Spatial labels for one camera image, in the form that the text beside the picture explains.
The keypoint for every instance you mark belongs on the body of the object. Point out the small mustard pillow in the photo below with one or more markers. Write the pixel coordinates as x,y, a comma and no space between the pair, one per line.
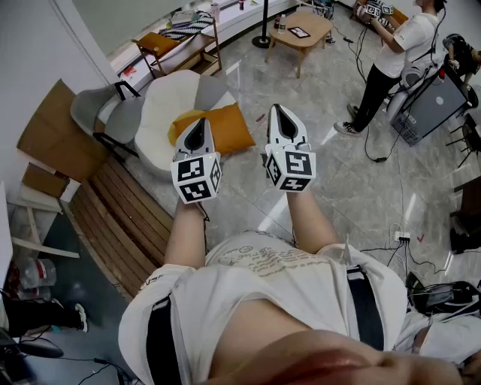
158,42

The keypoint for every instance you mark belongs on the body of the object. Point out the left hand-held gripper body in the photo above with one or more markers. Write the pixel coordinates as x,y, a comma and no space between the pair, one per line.
195,176

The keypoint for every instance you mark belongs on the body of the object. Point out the grey computer tower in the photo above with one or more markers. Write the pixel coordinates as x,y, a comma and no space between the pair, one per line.
428,109

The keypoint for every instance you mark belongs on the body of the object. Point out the white round appliance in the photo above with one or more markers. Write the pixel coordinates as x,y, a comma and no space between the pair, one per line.
406,82

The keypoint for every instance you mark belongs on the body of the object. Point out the grey and white pillow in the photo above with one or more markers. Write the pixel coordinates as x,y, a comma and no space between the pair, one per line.
210,92

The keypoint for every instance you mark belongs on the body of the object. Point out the black tablet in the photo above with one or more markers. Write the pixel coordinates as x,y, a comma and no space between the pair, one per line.
298,32

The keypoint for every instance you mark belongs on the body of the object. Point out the wooden coffee table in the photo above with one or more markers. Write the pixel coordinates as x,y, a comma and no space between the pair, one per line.
300,34

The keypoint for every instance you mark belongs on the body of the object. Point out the white egg-shaped floor seat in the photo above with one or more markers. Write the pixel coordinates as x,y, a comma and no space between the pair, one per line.
165,109

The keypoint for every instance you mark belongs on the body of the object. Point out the black backpack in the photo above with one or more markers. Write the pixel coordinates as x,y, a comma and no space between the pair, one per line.
447,297

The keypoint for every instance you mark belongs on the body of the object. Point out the brown cardboard sheet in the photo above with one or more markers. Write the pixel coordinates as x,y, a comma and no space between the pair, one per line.
56,135

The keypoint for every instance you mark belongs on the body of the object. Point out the wooden shelf rack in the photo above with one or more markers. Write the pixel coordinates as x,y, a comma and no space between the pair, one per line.
188,50

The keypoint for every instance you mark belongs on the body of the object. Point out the person's neck and chin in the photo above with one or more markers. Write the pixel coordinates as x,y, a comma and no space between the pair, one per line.
319,357

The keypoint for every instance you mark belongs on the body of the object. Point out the black floor lamp stand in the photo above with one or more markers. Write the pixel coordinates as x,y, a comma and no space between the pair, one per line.
264,26

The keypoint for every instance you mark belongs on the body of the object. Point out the clear drink bottle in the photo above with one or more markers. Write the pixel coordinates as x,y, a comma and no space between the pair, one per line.
282,25

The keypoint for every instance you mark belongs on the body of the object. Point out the person's left forearm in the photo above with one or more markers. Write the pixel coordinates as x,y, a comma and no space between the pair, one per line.
186,237

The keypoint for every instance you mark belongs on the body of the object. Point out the cardboard box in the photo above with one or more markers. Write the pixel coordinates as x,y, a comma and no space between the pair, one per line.
45,180

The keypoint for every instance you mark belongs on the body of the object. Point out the clear plastic container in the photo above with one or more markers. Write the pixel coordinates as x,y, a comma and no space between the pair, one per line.
37,272

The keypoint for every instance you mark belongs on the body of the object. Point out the grey shell chair black legs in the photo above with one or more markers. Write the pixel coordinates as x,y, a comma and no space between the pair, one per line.
122,120

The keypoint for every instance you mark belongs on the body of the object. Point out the white table frame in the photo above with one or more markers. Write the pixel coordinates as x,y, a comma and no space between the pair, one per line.
34,225

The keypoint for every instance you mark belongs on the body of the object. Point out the black metal chair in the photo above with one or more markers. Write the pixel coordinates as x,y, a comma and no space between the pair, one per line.
467,139

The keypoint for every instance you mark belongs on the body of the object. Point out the dark drink bottle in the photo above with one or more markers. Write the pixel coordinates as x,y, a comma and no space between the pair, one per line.
277,22

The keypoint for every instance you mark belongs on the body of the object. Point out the wooden slat panel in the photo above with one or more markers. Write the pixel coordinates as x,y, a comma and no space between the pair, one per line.
120,222

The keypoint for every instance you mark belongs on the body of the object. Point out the black white patterned pillow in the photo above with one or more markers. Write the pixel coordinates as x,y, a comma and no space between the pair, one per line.
188,28

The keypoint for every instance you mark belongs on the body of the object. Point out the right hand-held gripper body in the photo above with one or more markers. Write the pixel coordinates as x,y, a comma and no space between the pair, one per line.
297,165

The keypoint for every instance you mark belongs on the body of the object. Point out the black power adapter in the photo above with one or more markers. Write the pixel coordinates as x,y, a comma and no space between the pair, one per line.
379,159

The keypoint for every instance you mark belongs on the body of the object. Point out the orange cushion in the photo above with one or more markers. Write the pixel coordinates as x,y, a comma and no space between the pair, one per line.
229,129

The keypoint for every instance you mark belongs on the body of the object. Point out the stack of books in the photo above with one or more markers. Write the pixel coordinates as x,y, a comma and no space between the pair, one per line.
184,17

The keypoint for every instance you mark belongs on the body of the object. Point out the person's white t-shirt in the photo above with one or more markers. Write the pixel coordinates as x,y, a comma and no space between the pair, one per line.
263,285

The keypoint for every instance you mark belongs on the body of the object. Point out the white power strip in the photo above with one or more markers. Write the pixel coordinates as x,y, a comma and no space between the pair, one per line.
402,237

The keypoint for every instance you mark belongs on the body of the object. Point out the person's right forearm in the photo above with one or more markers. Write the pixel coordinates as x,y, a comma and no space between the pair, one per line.
310,222

